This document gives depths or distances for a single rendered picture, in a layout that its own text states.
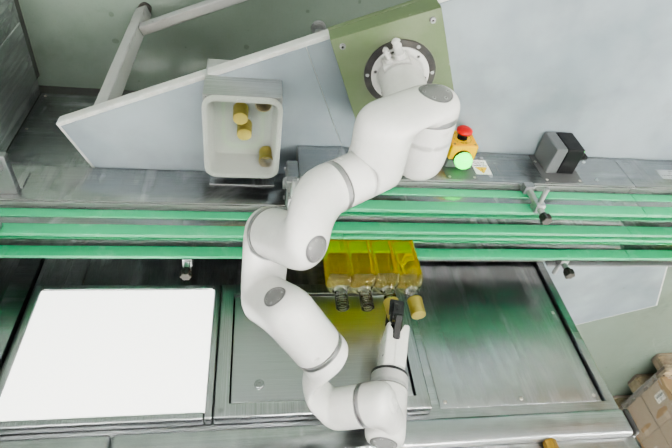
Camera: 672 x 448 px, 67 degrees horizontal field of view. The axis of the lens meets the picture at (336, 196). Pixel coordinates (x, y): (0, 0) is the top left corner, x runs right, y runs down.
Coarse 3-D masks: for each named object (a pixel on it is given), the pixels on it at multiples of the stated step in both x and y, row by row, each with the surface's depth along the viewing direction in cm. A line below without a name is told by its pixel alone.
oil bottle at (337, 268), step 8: (336, 240) 124; (344, 240) 124; (328, 248) 122; (336, 248) 122; (344, 248) 122; (328, 256) 120; (336, 256) 120; (344, 256) 120; (328, 264) 118; (336, 264) 118; (344, 264) 119; (328, 272) 117; (336, 272) 117; (344, 272) 117; (328, 280) 116; (336, 280) 115; (344, 280) 116; (328, 288) 118
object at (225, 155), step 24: (216, 96) 108; (240, 96) 109; (216, 120) 120; (264, 120) 122; (216, 144) 125; (240, 144) 126; (264, 144) 126; (216, 168) 123; (240, 168) 124; (264, 168) 125
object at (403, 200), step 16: (384, 192) 123; (400, 192) 124; (416, 192) 125; (432, 192) 125; (448, 192) 126; (464, 192) 127; (480, 192) 128; (496, 192) 129; (512, 192) 130; (560, 192) 132; (352, 208) 117; (368, 208) 118; (384, 208) 119; (400, 208) 120; (416, 208) 120; (432, 208) 121; (448, 208) 122; (464, 208) 123; (480, 208) 123; (496, 208) 124; (512, 208) 125; (528, 208) 126; (560, 208) 127; (576, 208) 128; (592, 208) 129; (608, 208) 130; (624, 208) 131; (640, 208) 132; (656, 208) 133
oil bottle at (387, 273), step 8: (376, 240) 126; (384, 240) 126; (376, 248) 124; (384, 248) 124; (392, 248) 125; (376, 256) 122; (384, 256) 122; (392, 256) 123; (376, 264) 120; (384, 264) 120; (392, 264) 121; (376, 272) 119; (384, 272) 119; (392, 272) 119; (376, 280) 119; (384, 280) 117; (392, 280) 118; (376, 288) 119
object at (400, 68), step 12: (384, 48) 105; (396, 48) 103; (408, 48) 106; (384, 60) 106; (396, 60) 105; (408, 60) 104; (420, 60) 108; (372, 72) 110; (384, 72) 106; (396, 72) 103; (408, 72) 102; (420, 72) 104; (384, 84) 104; (396, 84) 100; (408, 84) 99; (420, 84) 100; (384, 96) 103
